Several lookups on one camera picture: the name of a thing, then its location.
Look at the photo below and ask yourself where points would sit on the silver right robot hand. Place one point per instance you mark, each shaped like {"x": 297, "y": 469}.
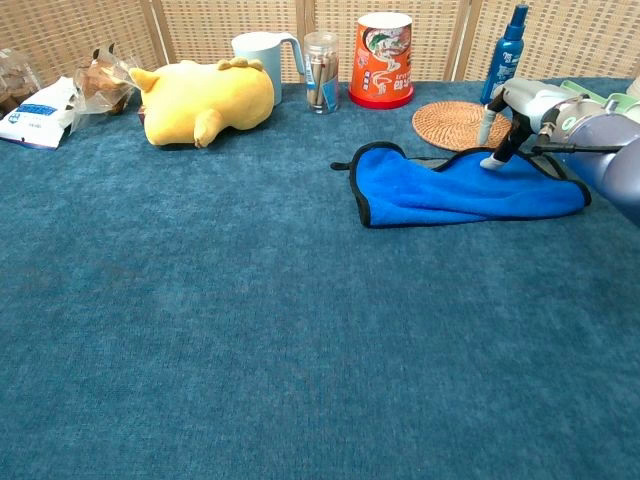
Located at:
{"x": 525, "y": 102}

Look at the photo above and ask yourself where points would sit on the blue spray bottle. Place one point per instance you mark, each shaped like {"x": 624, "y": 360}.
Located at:
{"x": 505, "y": 60}

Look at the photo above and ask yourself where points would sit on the beige bowl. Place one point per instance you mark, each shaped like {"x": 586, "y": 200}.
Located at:
{"x": 635, "y": 89}

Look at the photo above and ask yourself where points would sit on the woven wicker folding screen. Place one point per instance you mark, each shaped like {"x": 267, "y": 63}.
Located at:
{"x": 225, "y": 20}

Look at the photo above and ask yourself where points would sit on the silver-blue right robot arm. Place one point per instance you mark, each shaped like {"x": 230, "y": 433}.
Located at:
{"x": 595, "y": 145}

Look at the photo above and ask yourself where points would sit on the clear jar of biscuit sticks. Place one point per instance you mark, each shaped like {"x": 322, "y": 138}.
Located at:
{"x": 321, "y": 75}

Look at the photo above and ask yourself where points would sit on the clear plastic box of muffins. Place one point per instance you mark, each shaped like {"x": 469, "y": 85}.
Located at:
{"x": 15, "y": 80}

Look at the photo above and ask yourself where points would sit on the green plastic scoop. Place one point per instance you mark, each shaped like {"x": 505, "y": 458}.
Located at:
{"x": 575, "y": 87}

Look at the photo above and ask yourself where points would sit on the clear bag of pastries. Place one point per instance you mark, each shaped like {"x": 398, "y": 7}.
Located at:
{"x": 102, "y": 85}

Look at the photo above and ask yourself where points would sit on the red instant noodle cup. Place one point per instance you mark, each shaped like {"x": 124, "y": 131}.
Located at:
{"x": 380, "y": 65}

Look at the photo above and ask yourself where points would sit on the white and blue snack packet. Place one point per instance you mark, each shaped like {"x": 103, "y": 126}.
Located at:
{"x": 35, "y": 115}

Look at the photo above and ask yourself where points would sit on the blue tablecloth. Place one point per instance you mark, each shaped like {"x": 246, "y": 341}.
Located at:
{"x": 200, "y": 300}

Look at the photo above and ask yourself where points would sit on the grey and blue cloth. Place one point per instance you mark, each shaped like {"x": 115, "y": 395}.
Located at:
{"x": 450, "y": 190}

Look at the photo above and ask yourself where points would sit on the yellow plush toy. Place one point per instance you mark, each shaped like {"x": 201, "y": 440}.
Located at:
{"x": 200, "y": 100}

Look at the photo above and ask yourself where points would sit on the brown chocolate box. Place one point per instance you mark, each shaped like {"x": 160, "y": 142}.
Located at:
{"x": 141, "y": 116}

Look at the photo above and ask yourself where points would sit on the round woven rattan coaster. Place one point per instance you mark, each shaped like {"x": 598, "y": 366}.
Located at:
{"x": 450, "y": 125}

